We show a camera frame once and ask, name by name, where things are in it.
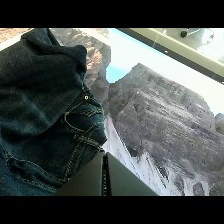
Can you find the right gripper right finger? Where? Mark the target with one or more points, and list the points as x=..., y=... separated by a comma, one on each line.
x=126, y=183

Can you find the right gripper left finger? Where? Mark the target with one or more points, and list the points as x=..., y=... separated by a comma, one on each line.
x=86, y=180

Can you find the blue jeans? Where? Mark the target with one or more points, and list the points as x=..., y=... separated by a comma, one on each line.
x=40, y=110

